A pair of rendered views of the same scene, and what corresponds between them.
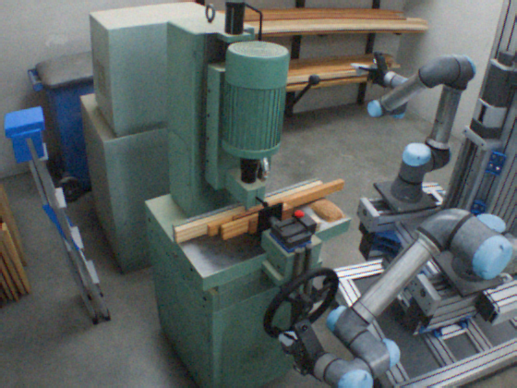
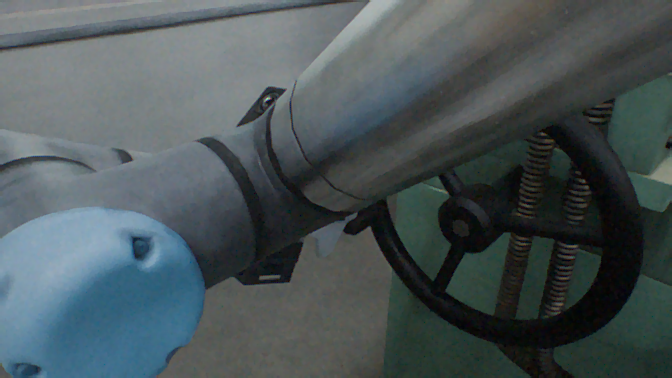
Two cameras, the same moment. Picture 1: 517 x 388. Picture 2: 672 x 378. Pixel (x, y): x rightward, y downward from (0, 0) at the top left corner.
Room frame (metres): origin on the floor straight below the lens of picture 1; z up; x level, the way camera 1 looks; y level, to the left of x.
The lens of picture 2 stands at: (0.71, -0.51, 1.06)
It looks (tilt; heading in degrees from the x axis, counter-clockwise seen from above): 30 degrees down; 81
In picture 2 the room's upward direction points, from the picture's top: straight up
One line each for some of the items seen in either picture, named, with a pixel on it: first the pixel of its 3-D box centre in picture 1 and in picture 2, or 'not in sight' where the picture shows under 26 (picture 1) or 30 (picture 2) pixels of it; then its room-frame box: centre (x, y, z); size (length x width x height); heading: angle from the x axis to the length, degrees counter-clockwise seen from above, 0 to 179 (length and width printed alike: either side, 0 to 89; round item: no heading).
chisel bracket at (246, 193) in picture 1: (245, 187); not in sight; (1.20, 0.05, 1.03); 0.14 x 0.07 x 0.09; 36
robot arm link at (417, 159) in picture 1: (415, 161); not in sight; (1.58, -0.66, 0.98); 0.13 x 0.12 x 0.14; 123
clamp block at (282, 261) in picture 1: (291, 247); (604, 93); (1.06, -0.12, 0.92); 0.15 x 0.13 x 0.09; 126
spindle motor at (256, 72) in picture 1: (254, 99); not in sight; (1.18, 0.04, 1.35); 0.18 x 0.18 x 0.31
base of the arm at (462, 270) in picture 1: (473, 258); not in sight; (1.11, -0.81, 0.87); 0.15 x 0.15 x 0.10
